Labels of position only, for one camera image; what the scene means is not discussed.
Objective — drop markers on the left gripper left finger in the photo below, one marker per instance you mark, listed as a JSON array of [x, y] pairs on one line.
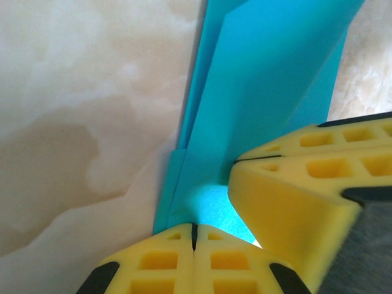
[[153, 263]]

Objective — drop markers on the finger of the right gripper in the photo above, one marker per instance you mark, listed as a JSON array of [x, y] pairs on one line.
[[337, 134], [291, 208]]

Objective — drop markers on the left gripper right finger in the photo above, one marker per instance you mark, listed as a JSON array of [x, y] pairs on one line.
[[232, 263]]

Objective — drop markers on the blue square paper sheet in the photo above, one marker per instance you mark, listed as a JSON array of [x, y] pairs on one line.
[[251, 92]]

